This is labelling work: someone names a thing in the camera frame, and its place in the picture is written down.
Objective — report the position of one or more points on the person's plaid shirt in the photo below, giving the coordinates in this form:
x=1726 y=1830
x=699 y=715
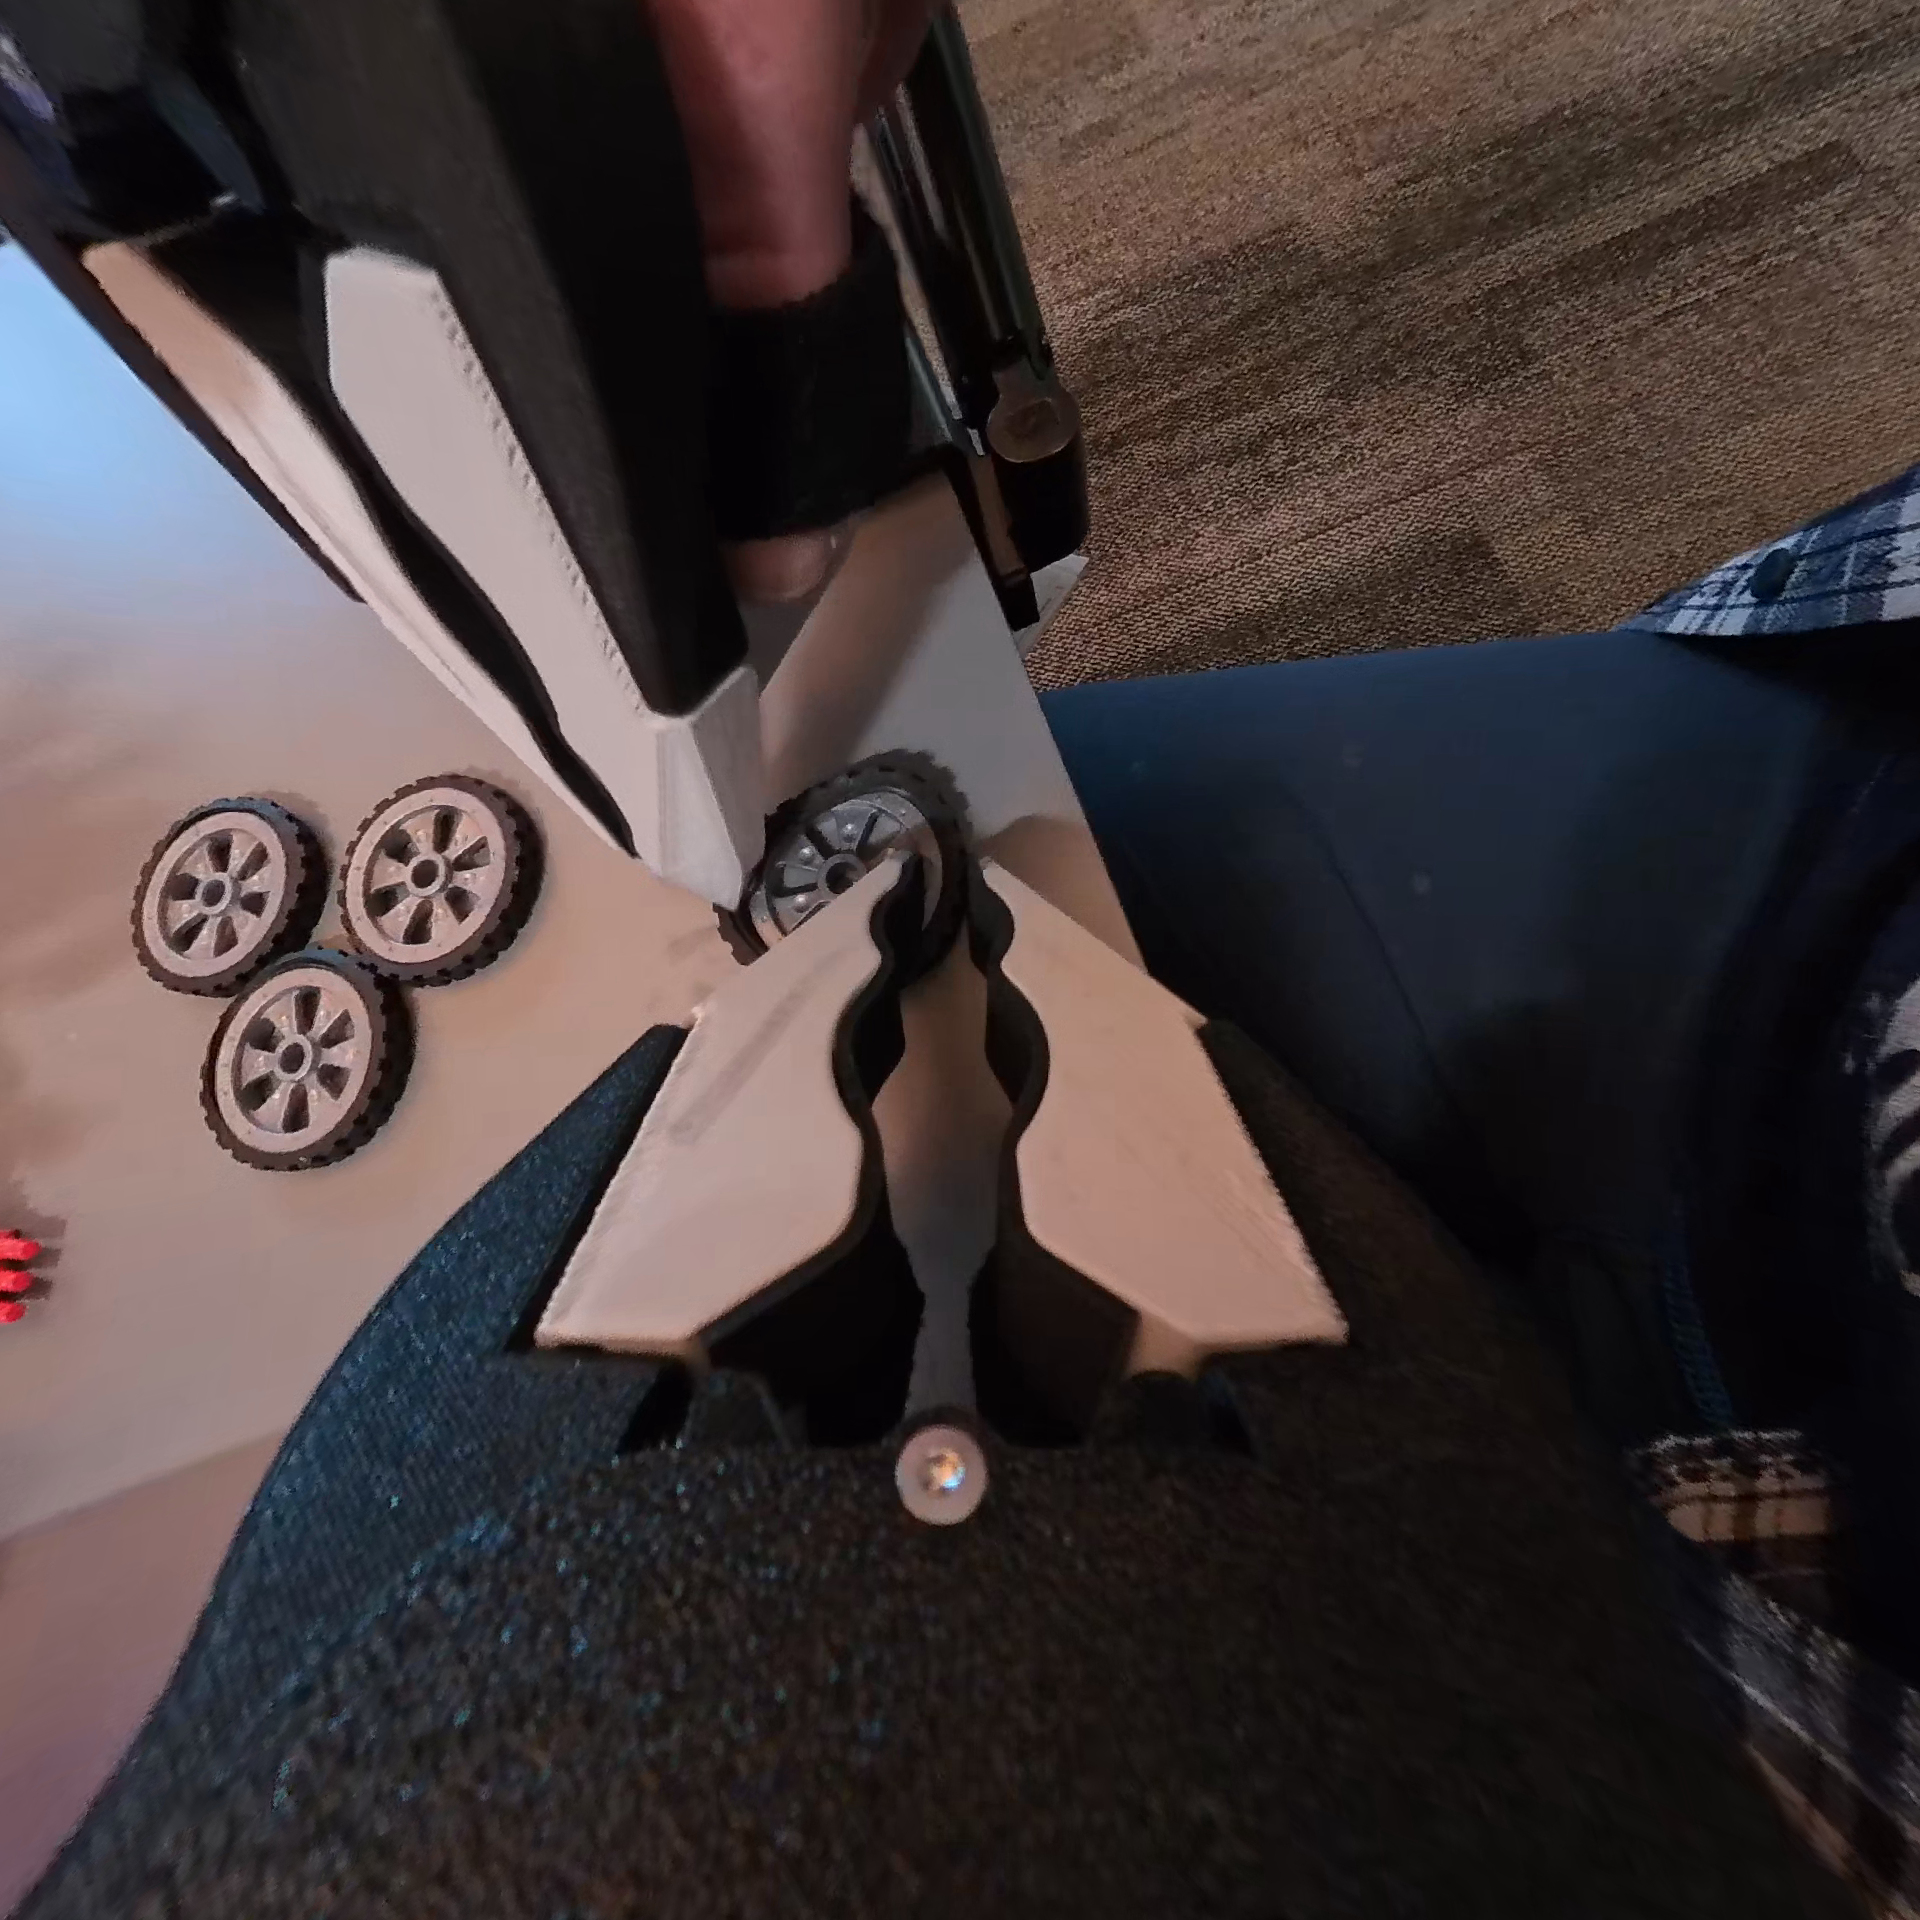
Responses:
x=1830 y=570

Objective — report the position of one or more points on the black desk clamp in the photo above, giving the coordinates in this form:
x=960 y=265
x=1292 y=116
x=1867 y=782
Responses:
x=1035 y=495

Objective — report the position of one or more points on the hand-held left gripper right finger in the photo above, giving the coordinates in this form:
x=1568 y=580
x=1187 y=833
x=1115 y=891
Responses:
x=1170 y=1188

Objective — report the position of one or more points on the colourful construction toy figure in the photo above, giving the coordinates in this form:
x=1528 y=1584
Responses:
x=15 y=1253

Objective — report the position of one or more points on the grey toy wheel black tyre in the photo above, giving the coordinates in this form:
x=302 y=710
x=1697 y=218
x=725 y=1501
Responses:
x=239 y=1096
x=374 y=893
x=170 y=915
x=811 y=841

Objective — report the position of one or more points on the person's dark trousers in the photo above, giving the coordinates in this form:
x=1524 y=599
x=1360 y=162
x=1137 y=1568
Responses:
x=1424 y=975

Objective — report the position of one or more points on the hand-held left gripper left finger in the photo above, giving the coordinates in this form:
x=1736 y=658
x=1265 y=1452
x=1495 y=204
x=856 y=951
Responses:
x=720 y=1188

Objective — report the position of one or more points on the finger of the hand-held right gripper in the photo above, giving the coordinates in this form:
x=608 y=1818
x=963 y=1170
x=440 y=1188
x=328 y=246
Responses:
x=494 y=495
x=254 y=392

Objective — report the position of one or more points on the person's right hand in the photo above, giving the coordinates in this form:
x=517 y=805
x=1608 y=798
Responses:
x=764 y=134

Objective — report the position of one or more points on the person's dark printed t-shirt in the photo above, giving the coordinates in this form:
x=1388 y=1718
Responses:
x=1896 y=1110

